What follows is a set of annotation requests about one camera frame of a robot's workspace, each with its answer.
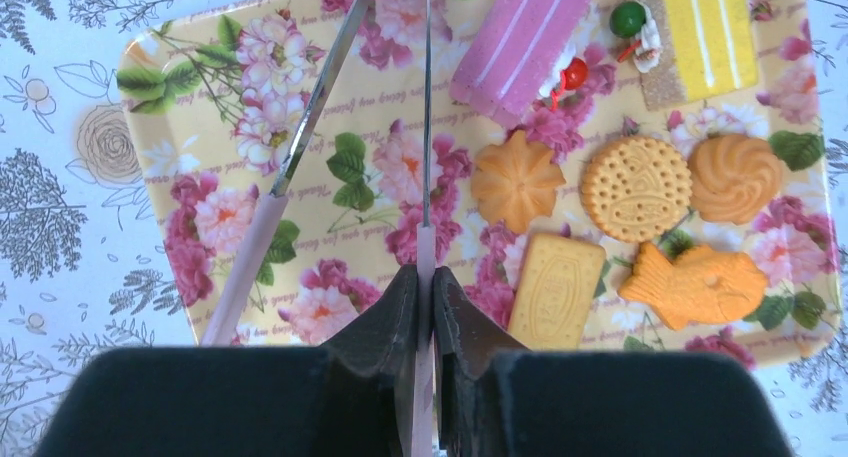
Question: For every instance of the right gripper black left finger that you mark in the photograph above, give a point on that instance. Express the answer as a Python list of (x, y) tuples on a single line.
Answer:
[(369, 408)]

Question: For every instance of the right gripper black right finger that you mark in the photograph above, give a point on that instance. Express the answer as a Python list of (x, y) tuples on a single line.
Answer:
[(468, 401)]

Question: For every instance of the pink handled metal tongs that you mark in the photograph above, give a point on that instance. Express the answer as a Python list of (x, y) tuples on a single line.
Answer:
[(413, 408)]

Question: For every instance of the rectangular yellow biscuit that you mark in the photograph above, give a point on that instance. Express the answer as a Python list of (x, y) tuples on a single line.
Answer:
[(557, 285)]

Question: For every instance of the orange flower cookie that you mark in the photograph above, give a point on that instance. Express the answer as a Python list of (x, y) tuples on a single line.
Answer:
[(516, 182)]

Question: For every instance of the floral yellow tray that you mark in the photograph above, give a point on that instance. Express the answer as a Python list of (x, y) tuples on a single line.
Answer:
[(213, 99)]

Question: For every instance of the round dotted biscuit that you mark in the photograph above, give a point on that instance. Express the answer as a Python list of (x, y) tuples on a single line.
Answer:
[(636, 188)]

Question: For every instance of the orange fish shaped cookie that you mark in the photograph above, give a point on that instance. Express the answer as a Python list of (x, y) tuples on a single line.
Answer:
[(702, 285)]

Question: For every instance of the orange swirl cookie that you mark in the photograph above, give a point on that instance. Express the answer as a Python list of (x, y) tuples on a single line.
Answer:
[(733, 177)]

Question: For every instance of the yellow cake slice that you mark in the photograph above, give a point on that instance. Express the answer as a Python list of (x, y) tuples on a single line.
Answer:
[(690, 50)]

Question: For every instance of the floral grey tablecloth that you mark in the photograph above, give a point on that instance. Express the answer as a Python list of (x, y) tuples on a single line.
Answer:
[(46, 96)]

